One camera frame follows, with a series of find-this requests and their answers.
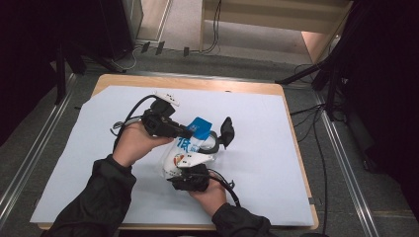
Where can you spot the black tripod stand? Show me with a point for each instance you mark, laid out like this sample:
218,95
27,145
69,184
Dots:
331,85

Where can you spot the metal floor rail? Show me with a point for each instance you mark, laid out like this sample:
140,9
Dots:
33,158
349,171

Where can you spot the light wooden shelf unit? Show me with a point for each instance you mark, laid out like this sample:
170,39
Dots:
263,13

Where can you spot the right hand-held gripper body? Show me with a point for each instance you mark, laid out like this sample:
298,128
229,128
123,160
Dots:
194,179

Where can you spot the clear cup with black lid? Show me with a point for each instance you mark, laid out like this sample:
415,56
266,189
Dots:
227,131

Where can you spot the blue and white milk carton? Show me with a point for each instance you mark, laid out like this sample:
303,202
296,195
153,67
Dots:
171,159

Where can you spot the person's right hand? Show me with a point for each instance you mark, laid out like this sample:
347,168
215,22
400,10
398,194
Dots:
210,199

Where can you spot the black plug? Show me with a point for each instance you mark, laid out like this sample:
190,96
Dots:
145,47
160,48
186,51

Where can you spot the black metal stand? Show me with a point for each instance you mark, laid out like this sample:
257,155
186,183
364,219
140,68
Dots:
60,75

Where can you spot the black curtain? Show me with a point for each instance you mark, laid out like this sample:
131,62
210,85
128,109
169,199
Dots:
388,82
29,39

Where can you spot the white paper sheet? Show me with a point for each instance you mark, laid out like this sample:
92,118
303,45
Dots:
257,184

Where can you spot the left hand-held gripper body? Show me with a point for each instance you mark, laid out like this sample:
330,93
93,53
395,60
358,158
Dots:
158,123

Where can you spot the person's left hand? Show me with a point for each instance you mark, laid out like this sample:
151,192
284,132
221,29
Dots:
138,144

